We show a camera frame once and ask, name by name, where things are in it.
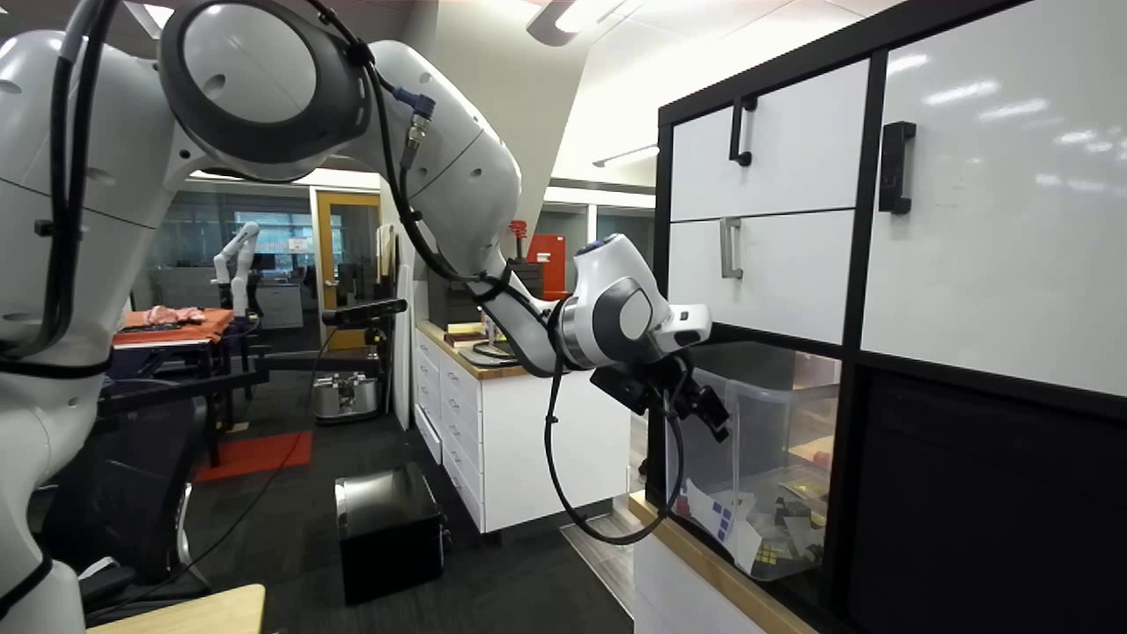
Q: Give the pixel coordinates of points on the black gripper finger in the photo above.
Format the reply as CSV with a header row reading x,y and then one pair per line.
x,y
676,420
711,418

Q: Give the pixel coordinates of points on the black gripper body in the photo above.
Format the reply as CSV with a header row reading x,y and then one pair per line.
x,y
637,380

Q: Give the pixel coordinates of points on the clear plastic storage box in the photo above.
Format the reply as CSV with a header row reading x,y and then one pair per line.
x,y
770,469

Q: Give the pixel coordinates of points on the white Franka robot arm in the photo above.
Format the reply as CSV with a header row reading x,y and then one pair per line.
x,y
459,176

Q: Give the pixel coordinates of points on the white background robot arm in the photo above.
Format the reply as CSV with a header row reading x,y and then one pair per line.
x,y
233,265

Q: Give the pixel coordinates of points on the black framed white cabinet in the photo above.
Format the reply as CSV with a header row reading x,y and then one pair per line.
x,y
972,469

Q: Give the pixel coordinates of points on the glossy black box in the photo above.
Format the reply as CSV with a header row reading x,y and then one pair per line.
x,y
389,533

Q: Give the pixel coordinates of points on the white cabinet door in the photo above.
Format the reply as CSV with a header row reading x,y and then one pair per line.
x,y
1008,234

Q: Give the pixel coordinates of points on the white drawer unit wood top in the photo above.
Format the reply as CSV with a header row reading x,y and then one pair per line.
x,y
529,446

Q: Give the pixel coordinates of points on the red appliance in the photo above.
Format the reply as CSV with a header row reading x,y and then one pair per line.
x,y
545,265

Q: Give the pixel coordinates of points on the stacked plates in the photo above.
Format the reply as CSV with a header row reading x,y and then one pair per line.
x,y
488,345

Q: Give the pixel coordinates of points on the wood edged white platform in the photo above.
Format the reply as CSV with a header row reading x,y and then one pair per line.
x,y
670,586

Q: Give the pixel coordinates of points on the orange topped table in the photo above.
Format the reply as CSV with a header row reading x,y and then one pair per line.
x,y
363,310

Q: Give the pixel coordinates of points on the steel pot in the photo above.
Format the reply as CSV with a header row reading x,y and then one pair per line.
x,y
345,397

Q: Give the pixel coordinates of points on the red floor mat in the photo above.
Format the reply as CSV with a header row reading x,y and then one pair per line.
x,y
251,457

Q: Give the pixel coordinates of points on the table with orange cloth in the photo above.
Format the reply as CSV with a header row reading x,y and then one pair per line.
x,y
178,326

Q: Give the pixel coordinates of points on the light wooden table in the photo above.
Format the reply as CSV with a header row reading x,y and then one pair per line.
x,y
189,614

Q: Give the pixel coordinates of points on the yellow door frame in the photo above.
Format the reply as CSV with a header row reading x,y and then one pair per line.
x,y
320,270

